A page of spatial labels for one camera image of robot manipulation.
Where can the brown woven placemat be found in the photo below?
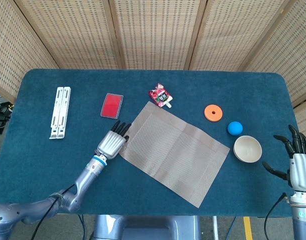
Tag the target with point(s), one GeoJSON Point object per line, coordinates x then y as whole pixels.
{"type": "Point", "coordinates": [173, 155]}

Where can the blue felt table cover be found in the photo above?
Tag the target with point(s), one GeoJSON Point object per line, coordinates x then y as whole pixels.
{"type": "Point", "coordinates": [68, 162]}

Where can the red drink pouch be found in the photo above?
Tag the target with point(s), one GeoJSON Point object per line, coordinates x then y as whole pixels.
{"type": "Point", "coordinates": [159, 96]}

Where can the red ink pad case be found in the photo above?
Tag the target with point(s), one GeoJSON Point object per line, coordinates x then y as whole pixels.
{"type": "Point", "coordinates": [111, 106]}

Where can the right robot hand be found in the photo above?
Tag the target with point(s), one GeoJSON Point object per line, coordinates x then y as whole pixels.
{"type": "Point", "coordinates": [301, 170]}

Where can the woven bamboo folding screen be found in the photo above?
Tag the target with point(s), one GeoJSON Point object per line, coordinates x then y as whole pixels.
{"type": "Point", "coordinates": [155, 32]}

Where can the blue-grey robot torso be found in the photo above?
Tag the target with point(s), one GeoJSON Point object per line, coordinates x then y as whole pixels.
{"type": "Point", "coordinates": [143, 227]}

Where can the cream white small bowl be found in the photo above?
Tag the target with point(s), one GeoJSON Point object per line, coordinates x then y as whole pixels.
{"type": "Point", "coordinates": [248, 150]}

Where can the white table leg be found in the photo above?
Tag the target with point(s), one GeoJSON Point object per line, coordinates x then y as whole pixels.
{"type": "Point", "coordinates": [215, 227]}

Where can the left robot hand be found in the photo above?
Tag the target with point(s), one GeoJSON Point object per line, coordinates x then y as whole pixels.
{"type": "Point", "coordinates": [110, 145]}

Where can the blue ball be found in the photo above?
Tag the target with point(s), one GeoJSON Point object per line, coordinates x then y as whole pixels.
{"type": "Point", "coordinates": [235, 128]}

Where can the orange disc with hole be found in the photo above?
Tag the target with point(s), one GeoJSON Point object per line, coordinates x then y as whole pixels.
{"type": "Point", "coordinates": [209, 113]}

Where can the white folding laptop stand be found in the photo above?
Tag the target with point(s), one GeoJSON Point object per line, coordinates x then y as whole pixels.
{"type": "Point", "coordinates": [54, 130]}

